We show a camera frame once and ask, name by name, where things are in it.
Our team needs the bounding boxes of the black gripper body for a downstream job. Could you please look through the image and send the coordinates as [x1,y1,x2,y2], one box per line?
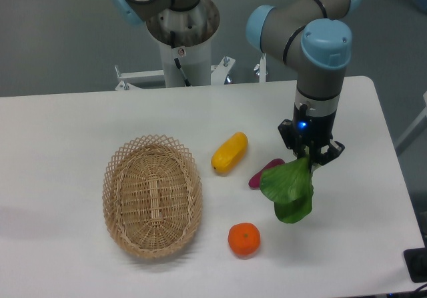
[291,103,336,155]

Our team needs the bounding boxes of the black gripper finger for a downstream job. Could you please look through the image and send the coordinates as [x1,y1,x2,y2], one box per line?
[313,139,345,171]
[278,119,308,158]

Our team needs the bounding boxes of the green leafy vegetable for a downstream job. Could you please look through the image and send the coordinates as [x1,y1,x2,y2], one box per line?
[260,157,314,224]

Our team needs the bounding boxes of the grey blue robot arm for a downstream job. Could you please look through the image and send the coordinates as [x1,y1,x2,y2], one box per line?
[112,0,361,169]

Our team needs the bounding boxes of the purple sweet potato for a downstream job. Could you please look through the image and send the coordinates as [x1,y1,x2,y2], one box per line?
[248,158,286,189]

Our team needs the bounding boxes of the yellow mango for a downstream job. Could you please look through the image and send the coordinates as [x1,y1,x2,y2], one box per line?
[211,131,248,174]

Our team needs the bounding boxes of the orange tangerine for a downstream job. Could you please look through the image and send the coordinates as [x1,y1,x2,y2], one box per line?
[228,222,261,257]

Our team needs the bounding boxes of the black device at table edge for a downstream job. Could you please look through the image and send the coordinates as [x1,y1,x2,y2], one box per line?
[403,247,426,283]

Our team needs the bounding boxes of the woven wicker basket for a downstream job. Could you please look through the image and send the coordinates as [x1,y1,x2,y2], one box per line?
[102,135,203,259]

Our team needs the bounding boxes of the white frame leg right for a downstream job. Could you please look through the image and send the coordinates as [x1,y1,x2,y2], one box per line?
[394,93,426,156]

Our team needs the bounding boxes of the black cable on pedestal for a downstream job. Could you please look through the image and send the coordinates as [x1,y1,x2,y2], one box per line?
[169,30,193,87]

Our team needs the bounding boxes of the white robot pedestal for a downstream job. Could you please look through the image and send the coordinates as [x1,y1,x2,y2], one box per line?
[114,0,268,91]

